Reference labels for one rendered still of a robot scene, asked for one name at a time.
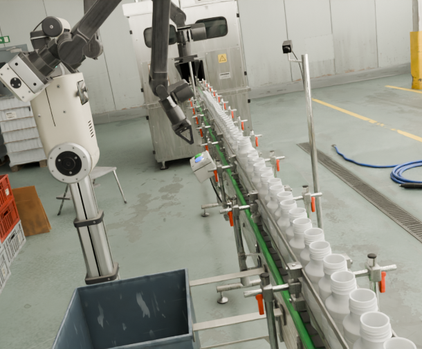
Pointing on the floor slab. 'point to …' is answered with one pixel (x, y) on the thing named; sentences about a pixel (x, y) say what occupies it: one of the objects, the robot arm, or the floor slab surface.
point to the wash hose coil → (404, 170)
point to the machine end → (231, 75)
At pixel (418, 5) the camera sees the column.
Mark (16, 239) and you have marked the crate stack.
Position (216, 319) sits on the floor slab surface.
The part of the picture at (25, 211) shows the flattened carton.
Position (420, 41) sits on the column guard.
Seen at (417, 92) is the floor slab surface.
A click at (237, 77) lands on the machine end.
